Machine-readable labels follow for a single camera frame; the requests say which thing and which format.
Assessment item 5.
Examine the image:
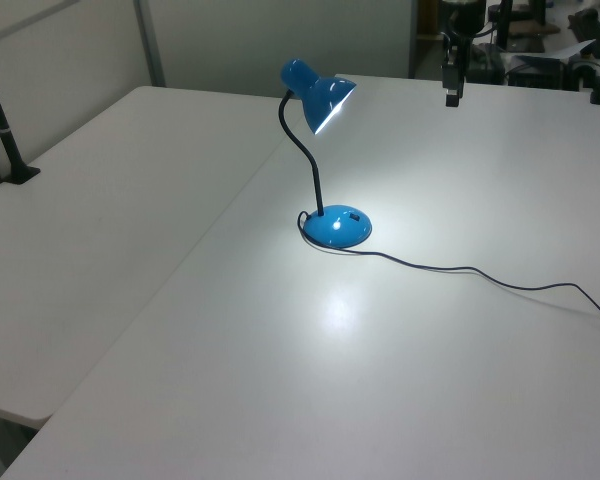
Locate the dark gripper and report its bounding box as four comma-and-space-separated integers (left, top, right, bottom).
440, 30, 469, 109

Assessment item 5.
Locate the blue gooseneck desk lamp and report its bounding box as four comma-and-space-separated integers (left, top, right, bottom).
278, 58, 374, 249

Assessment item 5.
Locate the black equipment box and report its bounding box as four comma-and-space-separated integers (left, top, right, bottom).
467, 42, 507, 84

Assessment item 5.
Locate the black desk device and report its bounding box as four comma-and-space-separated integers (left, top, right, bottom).
507, 55, 567, 90

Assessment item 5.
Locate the black upright pole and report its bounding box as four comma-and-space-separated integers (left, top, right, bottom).
494, 0, 514, 51

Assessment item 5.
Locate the white paper sheet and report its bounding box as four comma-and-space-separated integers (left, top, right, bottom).
549, 39, 599, 62

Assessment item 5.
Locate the grey partition end post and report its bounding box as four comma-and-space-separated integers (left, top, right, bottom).
407, 0, 420, 80

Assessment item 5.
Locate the black lamp power cord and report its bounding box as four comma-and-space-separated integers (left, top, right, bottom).
297, 209, 600, 331

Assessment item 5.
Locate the grey partition corner post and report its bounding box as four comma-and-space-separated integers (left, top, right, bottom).
133, 0, 167, 89

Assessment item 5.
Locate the black camera stand pole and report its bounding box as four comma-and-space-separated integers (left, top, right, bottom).
0, 43, 42, 185

